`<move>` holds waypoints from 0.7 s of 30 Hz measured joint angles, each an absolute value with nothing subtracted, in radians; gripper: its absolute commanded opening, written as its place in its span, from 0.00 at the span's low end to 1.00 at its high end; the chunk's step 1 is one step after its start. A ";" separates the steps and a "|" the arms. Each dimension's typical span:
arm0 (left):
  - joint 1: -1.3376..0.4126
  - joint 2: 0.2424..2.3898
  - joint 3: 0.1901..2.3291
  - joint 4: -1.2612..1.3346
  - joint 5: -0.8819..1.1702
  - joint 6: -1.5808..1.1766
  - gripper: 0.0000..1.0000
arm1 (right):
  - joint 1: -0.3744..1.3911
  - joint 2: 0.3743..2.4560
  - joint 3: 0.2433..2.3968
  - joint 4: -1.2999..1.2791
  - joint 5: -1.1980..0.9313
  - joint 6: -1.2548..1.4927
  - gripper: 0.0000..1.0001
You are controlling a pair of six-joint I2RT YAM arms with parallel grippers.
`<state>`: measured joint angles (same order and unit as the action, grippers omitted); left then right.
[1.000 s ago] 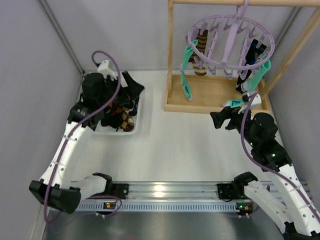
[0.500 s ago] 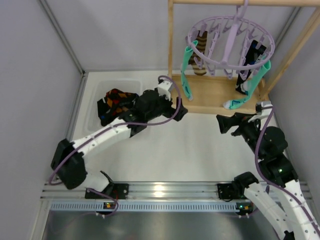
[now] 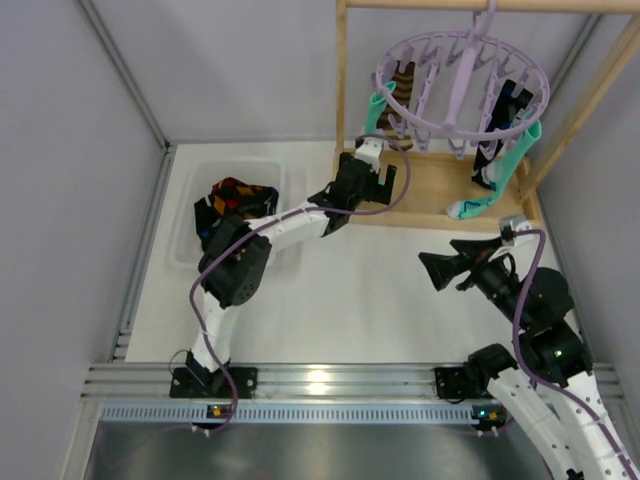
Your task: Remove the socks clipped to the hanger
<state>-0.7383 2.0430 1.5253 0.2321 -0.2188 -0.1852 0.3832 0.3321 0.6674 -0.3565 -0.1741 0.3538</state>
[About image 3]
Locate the mint green sock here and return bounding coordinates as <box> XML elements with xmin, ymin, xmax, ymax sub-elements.
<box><xmin>363</xmin><ymin>92</ymin><xmax>387</xmax><ymax>138</ymax></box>
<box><xmin>445</xmin><ymin>120</ymin><xmax>542</xmax><ymax>220</ymax></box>

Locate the black blue sport sock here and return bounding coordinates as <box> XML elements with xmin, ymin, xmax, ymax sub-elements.
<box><xmin>211</xmin><ymin>186</ymin><xmax>279</xmax><ymax>240</ymax></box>

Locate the red yellow black argyle sock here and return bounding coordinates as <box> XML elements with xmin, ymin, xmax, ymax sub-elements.
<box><xmin>210</xmin><ymin>177</ymin><xmax>266</xmax><ymax>219</ymax></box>

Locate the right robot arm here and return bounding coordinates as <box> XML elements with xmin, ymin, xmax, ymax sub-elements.
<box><xmin>418</xmin><ymin>229</ymin><xmax>639</xmax><ymax>479</ymax></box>

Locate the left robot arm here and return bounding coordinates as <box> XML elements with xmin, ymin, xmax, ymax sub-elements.
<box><xmin>177</xmin><ymin>150</ymin><xmax>397</xmax><ymax>393</ymax></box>

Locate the purple round clip hanger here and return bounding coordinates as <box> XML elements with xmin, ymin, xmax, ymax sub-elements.
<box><xmin>372</xmin><ymin>10</ymin><xmax>551</xmax><ymax>157</ymax></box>

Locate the brown striped sock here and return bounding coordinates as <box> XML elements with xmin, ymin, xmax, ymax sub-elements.
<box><xmin>377</xmin><ymin>60</ymin><xmax>419</xmax><ymax>152</ymax></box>

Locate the black blue sock right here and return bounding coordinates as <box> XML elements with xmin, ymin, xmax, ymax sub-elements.
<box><xmin>471</xmin><ymin>79</ymin><xmax>533</xmax><ymax>190</ymax></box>

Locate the white plastic laundry basket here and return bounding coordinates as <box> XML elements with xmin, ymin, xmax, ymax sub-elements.
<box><xmin>170</xmin><ymin>156</ymin><xmax>292</xmax><ymax>268</ymax></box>

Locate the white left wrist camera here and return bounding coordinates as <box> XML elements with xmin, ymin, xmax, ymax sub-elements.
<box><xmin>354</xmin><ymin>137</ymin><xmax>385</xmax><ymax>173</ymax></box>

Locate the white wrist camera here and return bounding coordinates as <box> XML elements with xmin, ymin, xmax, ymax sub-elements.
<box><xmin>499</xmin><ymin>215</ymin><xmax>534</xmax><ymax>250</ymax></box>
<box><xmin>354</xmin><ymin>137</ymin><xmax>385</xmax><ymax>173</ymax></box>

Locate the wooden hanger rack frame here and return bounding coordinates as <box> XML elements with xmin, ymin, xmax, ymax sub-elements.
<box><xmin>336</xmin><ymin>0</ymin><xmax>639</xmax><ymax>232</ymax></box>

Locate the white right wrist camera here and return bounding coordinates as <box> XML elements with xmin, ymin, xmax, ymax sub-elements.
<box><xmin>499</xmin><ymin>215</ymin><xmax>534</xmax><ymax>250</ymax></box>

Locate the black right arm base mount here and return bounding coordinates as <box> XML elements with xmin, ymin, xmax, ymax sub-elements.
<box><xmin>434</xmin><ymin>366</ymin><xmax>491</xmax><ymax>404</ymax></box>

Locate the aluminium frame post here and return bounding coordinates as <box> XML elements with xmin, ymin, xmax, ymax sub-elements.
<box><xmin>74</xmin><ymin>0</ymin><xmax>171</xmax><ymax>150</ymax></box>

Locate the grey slotted cable duct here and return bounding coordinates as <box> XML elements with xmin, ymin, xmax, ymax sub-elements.
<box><xmin>101</xmin><ymin>402</ymin><xmax>504</xmax><ymax>425</ymax></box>

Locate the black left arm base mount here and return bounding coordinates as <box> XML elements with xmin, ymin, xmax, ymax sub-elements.
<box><xmin>169</xmin><ymin>367</ymin><xmax>258</xmax><ymax>399</ymax></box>

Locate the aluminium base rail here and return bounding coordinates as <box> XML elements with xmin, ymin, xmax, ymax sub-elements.
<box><xmin>82</xmin><ymin>362</ymin><xmax>621</xmax><ymax>401</ymax></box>

